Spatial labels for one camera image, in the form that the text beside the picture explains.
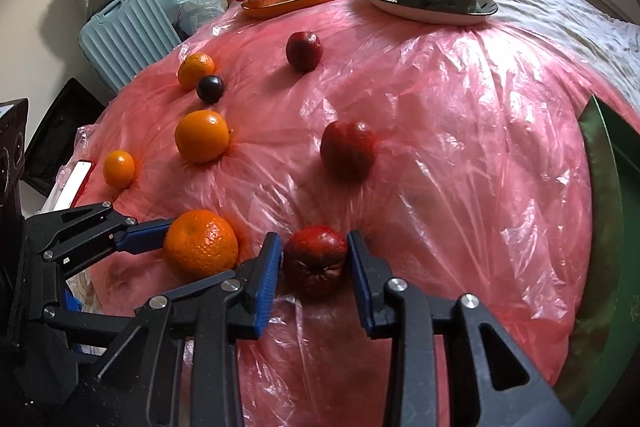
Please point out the green tray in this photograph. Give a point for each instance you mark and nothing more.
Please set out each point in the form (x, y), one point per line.
(600, 378)

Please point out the red apple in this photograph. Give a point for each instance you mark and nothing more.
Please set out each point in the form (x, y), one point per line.
(303, 51)
(313, 261)
(348, 150)

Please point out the light blue suitcase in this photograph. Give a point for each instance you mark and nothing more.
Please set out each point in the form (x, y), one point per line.
(124, 38)

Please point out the small orange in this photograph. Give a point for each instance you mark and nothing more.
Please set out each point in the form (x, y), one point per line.
(119, 169)
(193, 68)

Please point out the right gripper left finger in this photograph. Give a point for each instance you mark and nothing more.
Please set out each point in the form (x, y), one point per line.
(136, 382)

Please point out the dark box with drawings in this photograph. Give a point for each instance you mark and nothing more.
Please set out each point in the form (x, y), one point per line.
(12, 149)

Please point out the dark purple plum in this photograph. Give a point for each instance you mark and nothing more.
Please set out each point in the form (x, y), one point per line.
(210, 89)

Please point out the large bumpy orange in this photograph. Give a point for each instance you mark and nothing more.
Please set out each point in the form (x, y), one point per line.
(200, 244)

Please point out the pink plastic sheet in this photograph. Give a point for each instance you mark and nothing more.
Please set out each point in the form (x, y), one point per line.
(481, 179)

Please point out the orange plate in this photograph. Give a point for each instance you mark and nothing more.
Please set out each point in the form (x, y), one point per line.
(278, 9)

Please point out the white bed sheet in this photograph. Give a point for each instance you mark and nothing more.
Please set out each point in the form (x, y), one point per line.
(607, 44)

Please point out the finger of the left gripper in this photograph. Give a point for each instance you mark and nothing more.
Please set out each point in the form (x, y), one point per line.
(76, 238)

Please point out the round smooth orange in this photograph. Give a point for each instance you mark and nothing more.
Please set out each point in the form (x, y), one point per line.
(202, 136)

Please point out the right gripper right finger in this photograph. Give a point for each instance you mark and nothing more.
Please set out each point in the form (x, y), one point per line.
(451, 361)

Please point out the white plate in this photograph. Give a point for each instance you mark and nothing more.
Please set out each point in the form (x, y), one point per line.
(483, 10)

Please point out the black flat panel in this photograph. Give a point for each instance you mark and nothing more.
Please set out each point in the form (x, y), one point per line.
(53, 142)

